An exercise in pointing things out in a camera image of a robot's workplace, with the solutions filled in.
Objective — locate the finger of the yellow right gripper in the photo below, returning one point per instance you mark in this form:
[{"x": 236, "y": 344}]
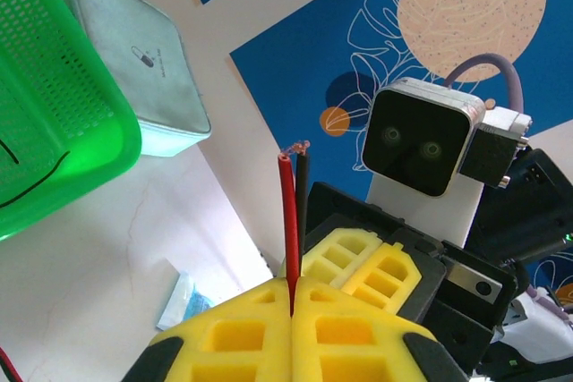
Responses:
[
  {"x": 340, "y": 257},
  {"x": 385, "y": 279}
]

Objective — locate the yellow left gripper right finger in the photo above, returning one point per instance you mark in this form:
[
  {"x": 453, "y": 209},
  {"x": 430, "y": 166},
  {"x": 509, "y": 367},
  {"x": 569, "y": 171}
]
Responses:
[{"x": 349, "y": 337}]

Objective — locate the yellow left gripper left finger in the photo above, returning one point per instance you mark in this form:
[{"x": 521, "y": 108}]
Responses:
[{"x": 237, "y": 337}]

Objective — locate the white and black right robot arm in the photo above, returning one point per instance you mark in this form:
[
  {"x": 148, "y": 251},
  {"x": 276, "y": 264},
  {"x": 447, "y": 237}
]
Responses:
[{"x": 537, "y": 337}]

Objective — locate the blue face mask packet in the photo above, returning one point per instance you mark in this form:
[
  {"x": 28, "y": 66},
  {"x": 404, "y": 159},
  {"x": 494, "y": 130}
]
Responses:
[{"x": 188, "y": 301}]

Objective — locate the pale green box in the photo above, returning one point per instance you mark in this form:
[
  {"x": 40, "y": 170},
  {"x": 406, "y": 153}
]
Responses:
[{"x": 134, "y": 51}]

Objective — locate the green plastic basket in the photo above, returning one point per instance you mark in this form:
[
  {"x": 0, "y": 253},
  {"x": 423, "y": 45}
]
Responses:
[{"x": 53, "y": 87}]

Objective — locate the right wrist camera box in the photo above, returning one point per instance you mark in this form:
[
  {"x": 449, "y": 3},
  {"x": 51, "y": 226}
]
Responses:
[{"x": 416, "y": 140}]

